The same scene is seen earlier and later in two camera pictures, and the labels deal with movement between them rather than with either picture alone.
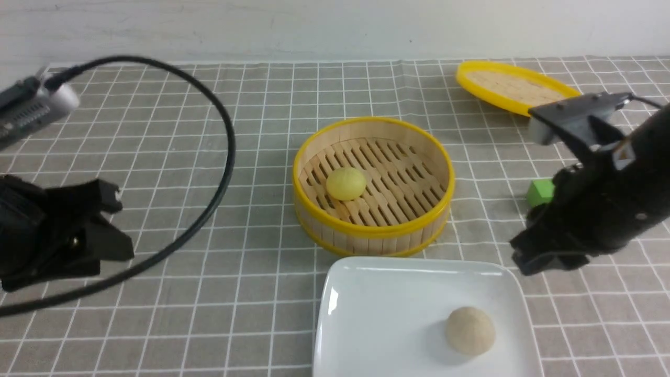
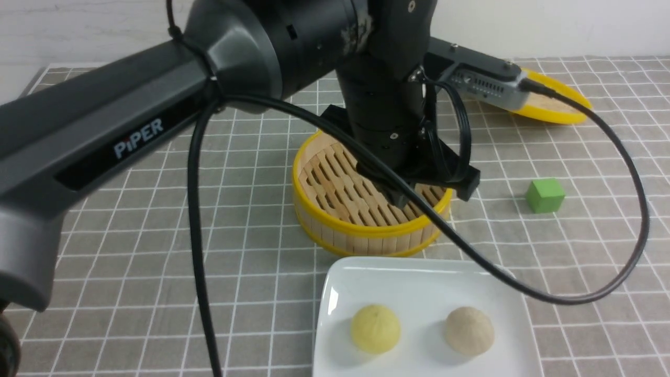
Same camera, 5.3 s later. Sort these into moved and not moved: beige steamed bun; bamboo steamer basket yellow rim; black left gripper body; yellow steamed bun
Moved: yellow steamed bun; black left gripper body
Not moved: beige steamed bun; bamboo steamer basket yellow rim
